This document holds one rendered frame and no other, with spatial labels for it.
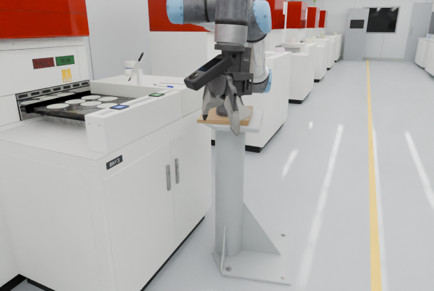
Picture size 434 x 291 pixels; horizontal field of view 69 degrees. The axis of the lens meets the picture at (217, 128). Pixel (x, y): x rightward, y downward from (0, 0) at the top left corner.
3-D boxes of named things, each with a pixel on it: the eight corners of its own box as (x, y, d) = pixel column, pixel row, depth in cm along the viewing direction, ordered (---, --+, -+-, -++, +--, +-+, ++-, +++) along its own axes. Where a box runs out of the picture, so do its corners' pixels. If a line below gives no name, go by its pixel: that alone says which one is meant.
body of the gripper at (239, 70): (252, 98, 76) (257, 46, 73) (222, 99, 72) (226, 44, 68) (234, 92, 82) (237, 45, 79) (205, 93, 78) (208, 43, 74)
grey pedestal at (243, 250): (289, 233, 203) (299, 110, 178) (290, 286, 162) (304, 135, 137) (212, 224, 213) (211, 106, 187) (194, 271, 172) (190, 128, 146)
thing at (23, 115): (20, 120, 150) (16, 100, 147) (90, 100, 188) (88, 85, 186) (22, 120, 150) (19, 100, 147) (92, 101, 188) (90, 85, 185)
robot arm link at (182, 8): (205, 5, 125) (163, -18, 78) (232, 3, 123) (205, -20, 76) (206, 35, 128) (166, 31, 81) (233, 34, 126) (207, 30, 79)
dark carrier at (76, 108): (37, 108, 152) (37, 107, 152) (91, 95, 182) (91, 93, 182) (91, 116, 139) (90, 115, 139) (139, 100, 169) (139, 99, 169)
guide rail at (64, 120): (44, 120, 159) (44, 114, 158) (48, 119, 161) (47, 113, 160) (123, 133, 140) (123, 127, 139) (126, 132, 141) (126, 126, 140)
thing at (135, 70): (131, 84, 175) (128, 60, 171) (135, 83, 178) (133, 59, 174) (139, 85, 173) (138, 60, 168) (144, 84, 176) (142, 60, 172)
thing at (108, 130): (88, 150, 121) (83, 115, 117) (166, 115, 169) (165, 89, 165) (107, 154, 117) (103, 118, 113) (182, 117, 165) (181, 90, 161)
